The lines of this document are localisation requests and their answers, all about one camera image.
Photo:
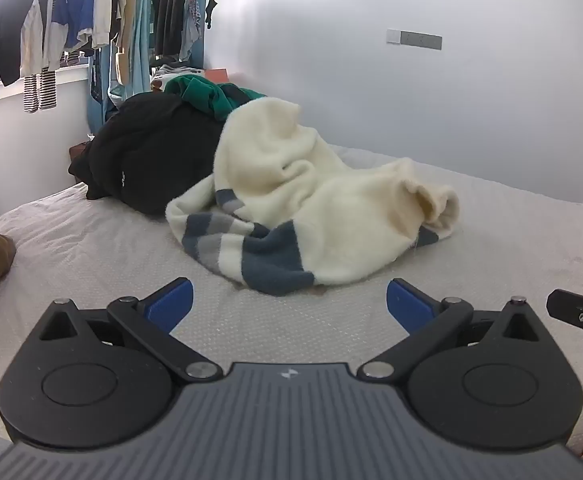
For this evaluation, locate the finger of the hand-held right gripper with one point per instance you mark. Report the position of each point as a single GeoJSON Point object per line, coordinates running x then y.
{"type": "Point", "coordinates": [571, 307]}

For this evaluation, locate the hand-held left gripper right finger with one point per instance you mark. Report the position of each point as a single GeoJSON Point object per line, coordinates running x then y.
{"type": "Point", "coordinates": [409, 305]}

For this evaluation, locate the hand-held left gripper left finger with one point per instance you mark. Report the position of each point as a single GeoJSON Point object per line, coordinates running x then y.
{"type": "Point", "coordinates": [171, 305]}

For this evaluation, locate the cream sweater with blue stripes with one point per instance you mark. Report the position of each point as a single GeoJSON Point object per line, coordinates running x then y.
{"type": "Point", "coordinates": [321, 200]}

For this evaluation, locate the hanging clothes row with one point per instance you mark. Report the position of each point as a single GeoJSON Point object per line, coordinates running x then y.
{"type": "Point", "coordinates": [144, 65]}

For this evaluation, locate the bed with white cover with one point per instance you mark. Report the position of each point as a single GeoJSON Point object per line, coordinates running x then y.
{"type": "Point", "coordinates": [96, 250]}

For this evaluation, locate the black garment pile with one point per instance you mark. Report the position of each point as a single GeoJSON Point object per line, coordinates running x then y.
{"type": "Point", "coordinates": [146, 155]}

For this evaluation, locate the green jacket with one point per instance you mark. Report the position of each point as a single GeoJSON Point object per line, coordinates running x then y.
{"type": "Point", "coordinates": [199, 92]}

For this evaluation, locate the red box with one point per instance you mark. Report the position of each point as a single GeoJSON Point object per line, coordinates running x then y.
{"type": "Point", "coordinates": [217, 75]}

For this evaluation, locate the white garment with striped sleeves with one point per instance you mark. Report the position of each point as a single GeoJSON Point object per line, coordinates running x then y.
{"type": "Point", "coordinates": [41, 90]}

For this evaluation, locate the beige hanging garment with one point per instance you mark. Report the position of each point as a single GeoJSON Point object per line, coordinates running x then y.
{"type": "Point", "coordinates": [134, 10]}

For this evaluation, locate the black hanging sock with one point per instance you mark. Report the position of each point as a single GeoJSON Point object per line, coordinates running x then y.
{"type": "Point", "coordinates": [212, 10]}

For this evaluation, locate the black hanging dress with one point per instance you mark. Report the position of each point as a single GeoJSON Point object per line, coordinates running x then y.
{"type": "Point", "coordinates": [171, 5]}

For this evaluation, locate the grey wall socket panel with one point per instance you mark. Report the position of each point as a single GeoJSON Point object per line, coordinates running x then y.
{"type": "Point", "coordinates": [421, 40]}

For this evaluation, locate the white wall switch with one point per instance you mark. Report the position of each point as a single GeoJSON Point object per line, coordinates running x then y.
{"type": "Point", "coordinates": [393, 36]}

